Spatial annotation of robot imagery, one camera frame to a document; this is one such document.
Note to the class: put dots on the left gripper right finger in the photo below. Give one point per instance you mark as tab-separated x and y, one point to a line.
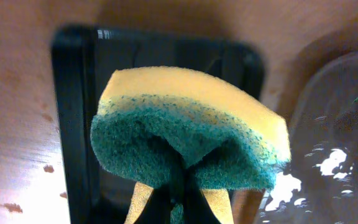
195	205

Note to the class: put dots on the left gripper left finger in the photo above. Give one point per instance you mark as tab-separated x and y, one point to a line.
163	199

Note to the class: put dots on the green and yellow sponge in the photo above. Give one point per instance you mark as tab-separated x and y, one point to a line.
147	116

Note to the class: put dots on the dark brown serving tray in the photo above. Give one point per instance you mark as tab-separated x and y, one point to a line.
320	184

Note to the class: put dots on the black rectangular sponge tray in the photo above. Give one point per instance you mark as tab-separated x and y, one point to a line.
83	60

